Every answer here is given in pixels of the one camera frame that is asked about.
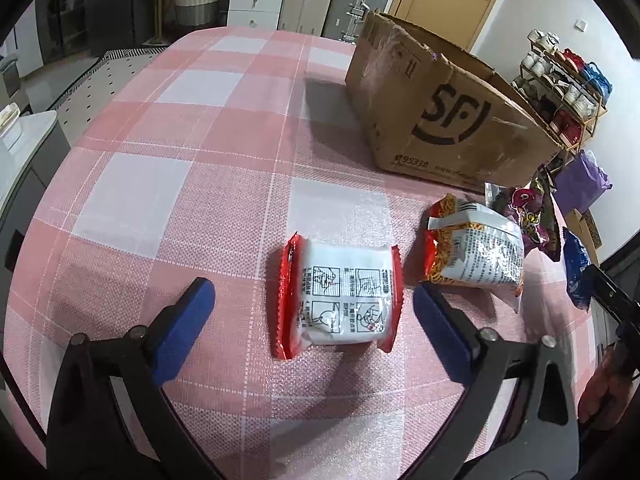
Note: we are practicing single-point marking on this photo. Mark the cream dotted rug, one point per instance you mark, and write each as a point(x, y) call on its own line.
point(100, 75)

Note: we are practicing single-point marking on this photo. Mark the white light switch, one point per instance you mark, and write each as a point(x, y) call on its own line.
point(581, 25)

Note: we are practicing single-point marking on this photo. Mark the red white snack packet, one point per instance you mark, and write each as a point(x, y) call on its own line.
point(345, 295)

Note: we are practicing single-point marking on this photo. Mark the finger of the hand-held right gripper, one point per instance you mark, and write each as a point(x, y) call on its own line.
point(612, 292)

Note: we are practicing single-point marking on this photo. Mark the flat cardboard piece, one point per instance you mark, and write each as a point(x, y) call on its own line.
point(585, 235)

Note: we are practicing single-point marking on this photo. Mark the blue snack packet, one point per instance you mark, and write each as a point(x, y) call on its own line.
point(577, 270)

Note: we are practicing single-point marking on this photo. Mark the pink plaid tablecloth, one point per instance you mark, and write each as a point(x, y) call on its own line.
point(175, 160)

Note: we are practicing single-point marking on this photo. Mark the brown cardboard box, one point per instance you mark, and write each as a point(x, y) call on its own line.
point(425, 85)

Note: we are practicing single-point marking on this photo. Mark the grey white laundry basket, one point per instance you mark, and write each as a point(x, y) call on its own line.
point(197, 7)

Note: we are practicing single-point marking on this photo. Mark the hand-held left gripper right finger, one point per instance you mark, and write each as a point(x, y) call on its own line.
point(440, 330)

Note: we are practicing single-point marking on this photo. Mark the person's right hand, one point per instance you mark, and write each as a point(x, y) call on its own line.
point(605, 395)

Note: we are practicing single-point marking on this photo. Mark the orange white noodle snack packet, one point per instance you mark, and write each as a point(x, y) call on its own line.
point(475, 250)

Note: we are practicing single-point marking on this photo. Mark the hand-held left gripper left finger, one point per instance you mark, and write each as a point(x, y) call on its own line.
point(182, 330)

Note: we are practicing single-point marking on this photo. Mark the wooden shoe rack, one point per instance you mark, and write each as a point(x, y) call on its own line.
point(597, 115)

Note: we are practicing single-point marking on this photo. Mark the silver suitcase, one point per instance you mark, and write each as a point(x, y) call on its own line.
point(357, 0)

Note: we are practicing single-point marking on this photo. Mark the purple snack packet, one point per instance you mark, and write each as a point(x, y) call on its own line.
point(530, 210)

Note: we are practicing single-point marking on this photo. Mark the grey refrigerator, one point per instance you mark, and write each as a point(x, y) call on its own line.
point(115, 5)

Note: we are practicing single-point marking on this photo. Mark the shelved sneakers collection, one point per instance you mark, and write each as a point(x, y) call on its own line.
point(570, 90)

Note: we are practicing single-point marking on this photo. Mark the white side cabinet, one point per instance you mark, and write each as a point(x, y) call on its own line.
point(30, 150)

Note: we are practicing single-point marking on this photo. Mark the purple bag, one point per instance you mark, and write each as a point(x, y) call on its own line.
point(582, 185)

